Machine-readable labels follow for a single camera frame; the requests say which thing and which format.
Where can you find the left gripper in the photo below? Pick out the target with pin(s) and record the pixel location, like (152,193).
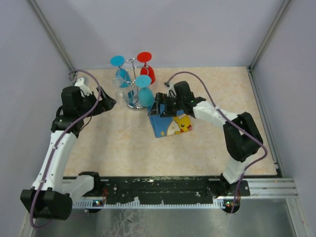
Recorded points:
(106,103)

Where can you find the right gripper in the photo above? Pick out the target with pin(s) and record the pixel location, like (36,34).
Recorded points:
(155,109)

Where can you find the blue pikachu cloth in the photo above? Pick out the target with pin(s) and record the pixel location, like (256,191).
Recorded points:
(168,126)

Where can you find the teal wine glass front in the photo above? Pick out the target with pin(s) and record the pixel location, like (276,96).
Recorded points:
(145,95)

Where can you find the red wine glass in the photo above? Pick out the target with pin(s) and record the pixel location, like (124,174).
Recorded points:
(145,57)

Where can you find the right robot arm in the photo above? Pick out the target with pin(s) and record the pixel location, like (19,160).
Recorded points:
(241,134)

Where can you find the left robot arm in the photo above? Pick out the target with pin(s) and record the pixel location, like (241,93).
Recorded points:
(47,198)

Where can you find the chrome wine glass rack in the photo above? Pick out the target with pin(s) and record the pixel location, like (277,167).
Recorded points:
(132,91)

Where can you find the blue wine glass back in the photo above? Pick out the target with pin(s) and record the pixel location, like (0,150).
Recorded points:
(118,61)

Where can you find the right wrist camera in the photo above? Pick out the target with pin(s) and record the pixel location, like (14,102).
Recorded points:
(169,86)

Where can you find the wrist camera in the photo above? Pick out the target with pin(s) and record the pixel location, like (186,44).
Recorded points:
(81,82)
(169,86)

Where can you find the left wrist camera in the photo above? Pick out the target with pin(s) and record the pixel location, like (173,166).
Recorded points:
(81,82)

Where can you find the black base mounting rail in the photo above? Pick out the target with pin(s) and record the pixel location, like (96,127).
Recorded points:
(167,189)

